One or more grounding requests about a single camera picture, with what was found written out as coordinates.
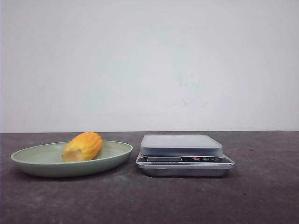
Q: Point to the green plate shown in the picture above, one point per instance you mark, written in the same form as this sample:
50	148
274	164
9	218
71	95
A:
46	160

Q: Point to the yellow corn cob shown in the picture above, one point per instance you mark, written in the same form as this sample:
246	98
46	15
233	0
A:
83	147

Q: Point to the silver digital kitchen scale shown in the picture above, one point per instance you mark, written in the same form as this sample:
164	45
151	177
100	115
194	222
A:
182	155

